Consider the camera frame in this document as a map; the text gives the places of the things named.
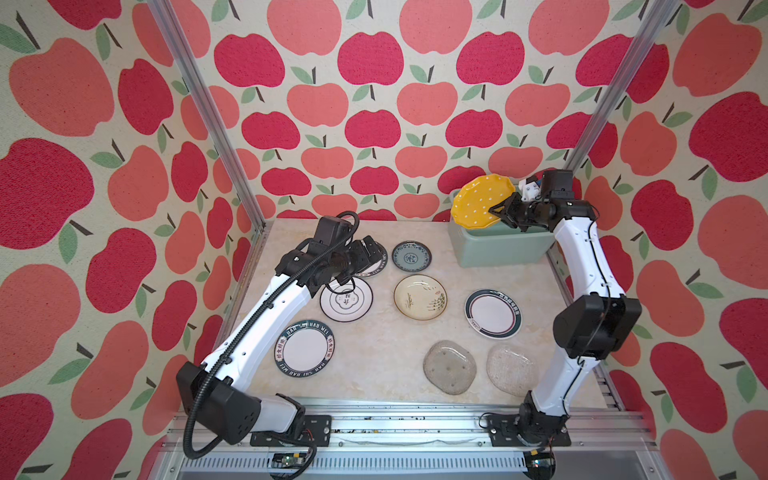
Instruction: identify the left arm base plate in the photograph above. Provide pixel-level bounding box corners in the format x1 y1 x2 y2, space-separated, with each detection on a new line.
250 415 333 448

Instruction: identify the green red rimmed white plate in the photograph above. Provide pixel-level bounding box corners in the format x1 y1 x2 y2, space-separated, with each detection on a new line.
464 289 522 340

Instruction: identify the yellow dotted plate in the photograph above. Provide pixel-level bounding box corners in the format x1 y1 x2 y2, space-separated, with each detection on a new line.
451 174 515 230

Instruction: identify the clear glass plate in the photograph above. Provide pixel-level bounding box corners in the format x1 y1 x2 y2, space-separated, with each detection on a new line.
486 344 539 397

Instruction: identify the grey glass plate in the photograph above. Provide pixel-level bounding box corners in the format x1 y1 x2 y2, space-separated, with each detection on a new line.
423 340 477 396

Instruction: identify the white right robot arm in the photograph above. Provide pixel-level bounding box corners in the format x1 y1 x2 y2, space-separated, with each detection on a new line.
489 193 642 444

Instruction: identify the small blue patterned plate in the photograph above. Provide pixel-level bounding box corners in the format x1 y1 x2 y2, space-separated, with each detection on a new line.
392 241 432 273

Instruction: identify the black rimmed white plate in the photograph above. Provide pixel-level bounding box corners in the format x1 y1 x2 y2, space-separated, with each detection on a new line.
356 243 388 278

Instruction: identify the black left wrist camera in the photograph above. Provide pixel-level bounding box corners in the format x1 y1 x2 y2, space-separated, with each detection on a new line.
313 216 354 247

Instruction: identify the white plate with green rings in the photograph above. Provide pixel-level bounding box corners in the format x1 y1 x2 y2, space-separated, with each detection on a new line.
320 278 374 323

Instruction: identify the black corrugated cable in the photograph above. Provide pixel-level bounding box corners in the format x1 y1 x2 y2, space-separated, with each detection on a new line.
181 209 361 461

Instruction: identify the mint green plastic bin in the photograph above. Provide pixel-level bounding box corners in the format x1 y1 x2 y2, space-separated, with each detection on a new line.
448 220 555 268

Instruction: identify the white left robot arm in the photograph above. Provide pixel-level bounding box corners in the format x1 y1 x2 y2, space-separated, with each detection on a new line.
176 236 383 459

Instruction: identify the right aluminium frame post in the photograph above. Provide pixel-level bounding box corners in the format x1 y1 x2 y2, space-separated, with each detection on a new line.
564 0 682 172

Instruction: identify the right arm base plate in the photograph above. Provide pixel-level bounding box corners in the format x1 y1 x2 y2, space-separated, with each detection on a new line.
479 412 572 448

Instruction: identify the dark rimmed hao mei plate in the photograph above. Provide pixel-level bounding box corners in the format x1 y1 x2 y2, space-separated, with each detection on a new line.
273 320 336 378

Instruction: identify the left aluminium frame post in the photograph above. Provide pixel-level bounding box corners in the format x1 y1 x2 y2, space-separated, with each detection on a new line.
148 1 267 234

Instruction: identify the aluminium frame post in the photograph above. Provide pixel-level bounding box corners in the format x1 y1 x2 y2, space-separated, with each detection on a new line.
564 0 682 172
148 1 267 234

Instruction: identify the green circuit board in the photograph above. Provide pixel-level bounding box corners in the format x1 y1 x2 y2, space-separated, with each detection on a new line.
270 452 307 469

